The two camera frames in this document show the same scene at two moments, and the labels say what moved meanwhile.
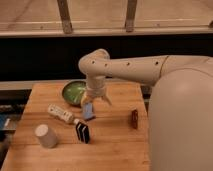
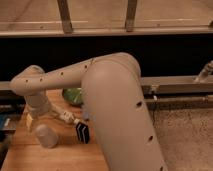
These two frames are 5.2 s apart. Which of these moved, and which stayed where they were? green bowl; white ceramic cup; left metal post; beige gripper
Moved: beige gripper
Stayed: white ceramic cup; left metal post; green bowl
